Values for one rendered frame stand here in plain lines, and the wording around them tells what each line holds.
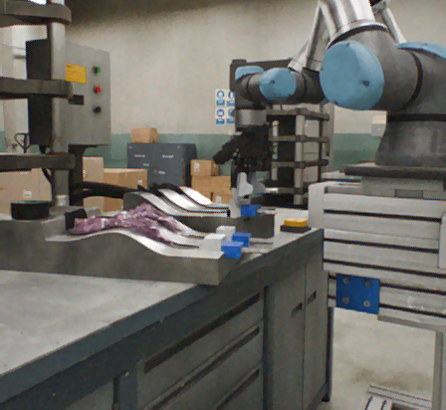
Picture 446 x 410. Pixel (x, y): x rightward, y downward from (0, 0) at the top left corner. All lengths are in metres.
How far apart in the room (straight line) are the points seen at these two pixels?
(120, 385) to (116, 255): 0.25
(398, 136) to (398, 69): 0.14
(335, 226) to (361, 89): 0.30
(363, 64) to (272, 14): 7.58
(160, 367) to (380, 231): 0.52
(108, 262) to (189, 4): 8.30
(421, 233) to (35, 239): 0.78
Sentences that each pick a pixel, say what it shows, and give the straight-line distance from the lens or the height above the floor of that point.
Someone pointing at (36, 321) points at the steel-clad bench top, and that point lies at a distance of 0.82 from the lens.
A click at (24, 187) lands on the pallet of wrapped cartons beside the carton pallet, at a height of 0.61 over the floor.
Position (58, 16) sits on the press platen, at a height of 1.50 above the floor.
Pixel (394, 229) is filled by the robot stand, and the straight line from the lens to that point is 0.98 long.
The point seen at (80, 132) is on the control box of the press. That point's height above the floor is 1.12.
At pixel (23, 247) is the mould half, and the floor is 0.85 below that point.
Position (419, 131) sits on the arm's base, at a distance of 0.97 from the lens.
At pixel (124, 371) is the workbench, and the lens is 0.92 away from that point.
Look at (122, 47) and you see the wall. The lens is 9.79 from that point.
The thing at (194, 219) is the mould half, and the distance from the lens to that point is 1.29.
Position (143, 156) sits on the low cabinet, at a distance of 8.70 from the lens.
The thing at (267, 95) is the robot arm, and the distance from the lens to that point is 1.16.
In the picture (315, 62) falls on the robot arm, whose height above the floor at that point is 1.28.
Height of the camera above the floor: 1.07
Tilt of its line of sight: 6 degrees down
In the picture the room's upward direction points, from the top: 1 degrees clockwise
